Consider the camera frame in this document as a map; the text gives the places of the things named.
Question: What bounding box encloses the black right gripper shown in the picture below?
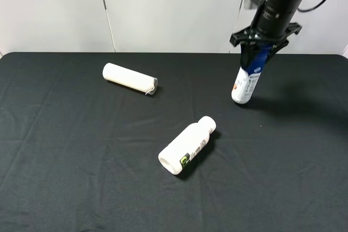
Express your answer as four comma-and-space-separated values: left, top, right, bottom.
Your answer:
230, 22, 302, 67

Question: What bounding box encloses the blue capped yogurt bottle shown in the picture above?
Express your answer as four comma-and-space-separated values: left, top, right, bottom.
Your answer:
231, 45, 266, 104

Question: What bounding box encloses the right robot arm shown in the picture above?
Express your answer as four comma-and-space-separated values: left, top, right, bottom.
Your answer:
230, 0, 302, 70

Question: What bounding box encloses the white bottle green label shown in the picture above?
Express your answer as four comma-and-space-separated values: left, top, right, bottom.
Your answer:
158, 116, 216, 175

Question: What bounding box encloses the plain white cylinder bottle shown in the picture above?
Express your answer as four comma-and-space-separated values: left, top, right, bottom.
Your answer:
102, 63, 158, 95

